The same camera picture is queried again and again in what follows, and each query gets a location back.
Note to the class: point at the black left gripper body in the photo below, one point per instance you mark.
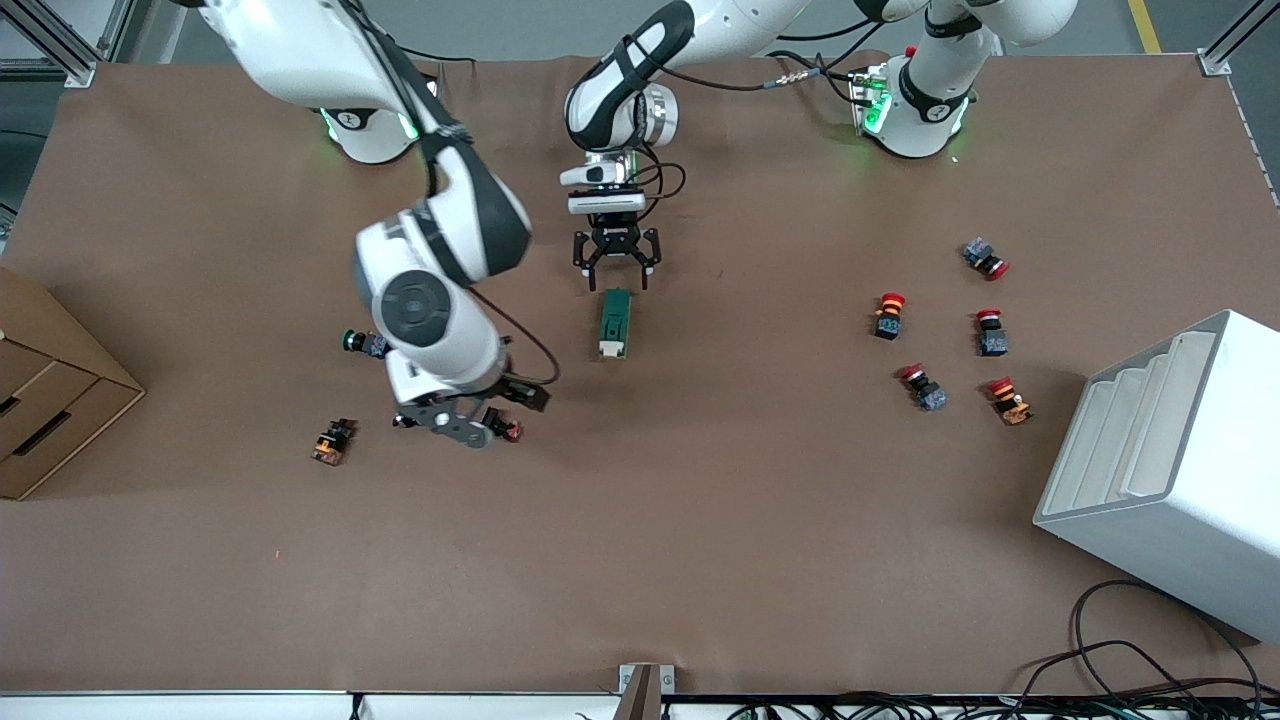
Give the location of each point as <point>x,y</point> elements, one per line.
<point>616,240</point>

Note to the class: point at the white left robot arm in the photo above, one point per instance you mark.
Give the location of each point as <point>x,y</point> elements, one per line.
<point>600,100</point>

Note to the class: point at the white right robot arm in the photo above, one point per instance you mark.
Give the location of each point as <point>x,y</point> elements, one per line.
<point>300,50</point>

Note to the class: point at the black push button red cap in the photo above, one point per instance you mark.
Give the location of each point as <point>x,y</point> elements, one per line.
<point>508,430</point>

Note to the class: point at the black push button orange block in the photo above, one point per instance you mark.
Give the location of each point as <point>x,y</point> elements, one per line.
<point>332,441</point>
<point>402,421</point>

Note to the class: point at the green push button blue block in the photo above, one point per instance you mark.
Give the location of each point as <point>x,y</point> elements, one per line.
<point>360,343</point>

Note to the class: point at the brown paper table cover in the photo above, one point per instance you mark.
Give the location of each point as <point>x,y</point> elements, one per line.
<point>700,500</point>

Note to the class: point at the red mushroom button blue block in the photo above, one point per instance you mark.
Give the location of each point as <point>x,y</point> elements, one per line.
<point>923,387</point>
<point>985,258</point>
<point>991,333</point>

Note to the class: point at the red mushroom button orange block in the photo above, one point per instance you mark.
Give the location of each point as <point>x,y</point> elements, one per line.
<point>1010,400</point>

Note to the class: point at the brown cardboard box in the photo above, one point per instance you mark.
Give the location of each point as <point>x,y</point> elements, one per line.
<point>50,400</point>

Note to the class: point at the white stepped rack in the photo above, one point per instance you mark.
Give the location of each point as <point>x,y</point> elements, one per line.
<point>1180,520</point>

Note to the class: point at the metal table edge bracket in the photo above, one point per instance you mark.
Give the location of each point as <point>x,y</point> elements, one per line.
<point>645,690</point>

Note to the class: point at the white table edge rail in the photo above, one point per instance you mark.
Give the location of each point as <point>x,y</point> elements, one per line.
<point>200,708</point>

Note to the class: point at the aluminium frame profile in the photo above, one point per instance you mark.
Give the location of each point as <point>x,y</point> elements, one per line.
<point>60,50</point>
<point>1235,40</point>

